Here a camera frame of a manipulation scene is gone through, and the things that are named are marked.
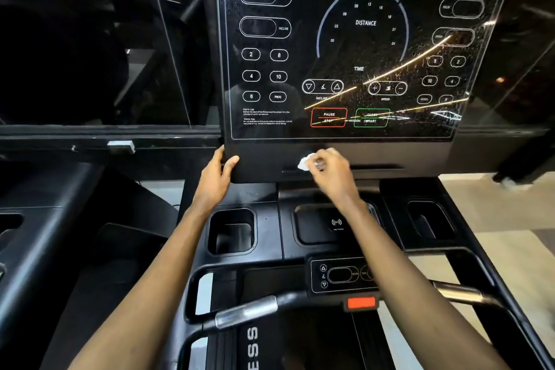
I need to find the person's left hand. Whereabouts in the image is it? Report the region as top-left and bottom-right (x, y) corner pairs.
(188, 144), (241, 219)

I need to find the person's right forearm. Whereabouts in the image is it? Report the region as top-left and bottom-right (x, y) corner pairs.
(345, 202), (513, 370)

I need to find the black treadmill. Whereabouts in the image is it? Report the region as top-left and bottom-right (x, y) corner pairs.
(160, 0), (555, 370)
(0, 157), (187, 370)

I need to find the person's left forearm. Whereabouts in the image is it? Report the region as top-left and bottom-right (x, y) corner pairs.
(69, 205), (211, 370)

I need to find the small white wipe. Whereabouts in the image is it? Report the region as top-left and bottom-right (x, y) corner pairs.
(297, 150), (327, 172)

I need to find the person's right hand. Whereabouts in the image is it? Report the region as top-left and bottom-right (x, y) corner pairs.
(306, 147), (367, 217)

